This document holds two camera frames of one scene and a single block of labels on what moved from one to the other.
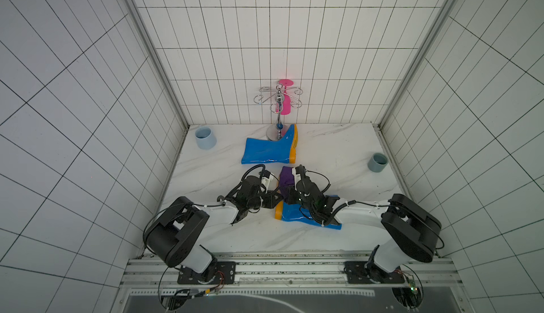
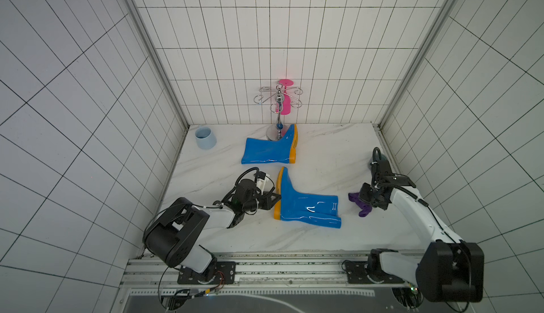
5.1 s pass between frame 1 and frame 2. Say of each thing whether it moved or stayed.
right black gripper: moved
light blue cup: stayed
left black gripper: stayed
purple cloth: moved
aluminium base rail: stayed
